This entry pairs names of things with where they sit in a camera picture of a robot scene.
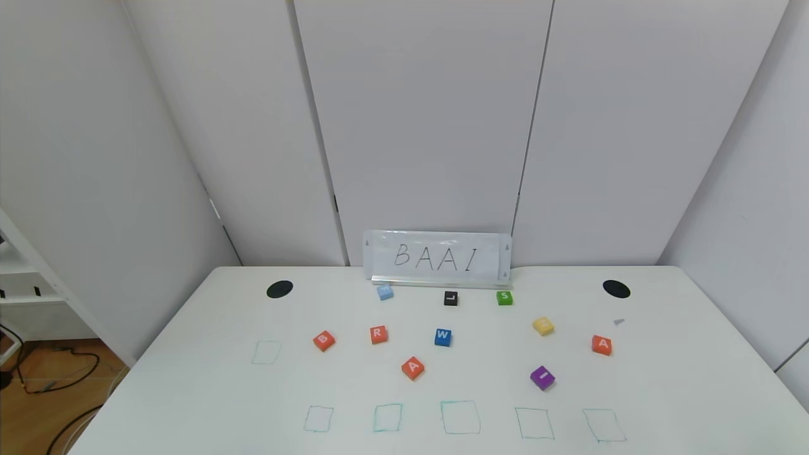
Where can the orange block letter B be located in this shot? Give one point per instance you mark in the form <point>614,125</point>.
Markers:
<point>323,340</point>

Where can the orange block letter A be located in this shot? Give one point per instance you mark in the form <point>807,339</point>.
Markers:
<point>602,345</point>
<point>413,368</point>

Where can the white BAAI sign card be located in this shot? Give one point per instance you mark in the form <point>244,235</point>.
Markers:
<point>436,256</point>

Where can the metal-framed whiteboard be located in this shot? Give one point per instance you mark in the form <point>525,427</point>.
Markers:
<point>442,282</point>

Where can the light blue letter block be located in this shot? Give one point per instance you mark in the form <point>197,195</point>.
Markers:
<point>385,292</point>

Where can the black block letter L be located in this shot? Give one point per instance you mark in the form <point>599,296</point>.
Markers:
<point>450,298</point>

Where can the orange block letter R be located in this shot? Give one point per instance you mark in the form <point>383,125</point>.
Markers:
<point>378,334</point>

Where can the blue block letter W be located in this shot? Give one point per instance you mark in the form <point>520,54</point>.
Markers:
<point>443,337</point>

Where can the green block letter S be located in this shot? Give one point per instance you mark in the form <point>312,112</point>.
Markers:
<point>504,297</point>

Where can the yellow letter block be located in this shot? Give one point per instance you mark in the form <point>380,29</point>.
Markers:
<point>543,326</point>

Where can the purple block letter I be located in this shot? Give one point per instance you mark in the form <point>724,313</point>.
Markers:
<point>542,377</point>

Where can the white shelf frame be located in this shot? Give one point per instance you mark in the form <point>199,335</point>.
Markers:
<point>38,262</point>

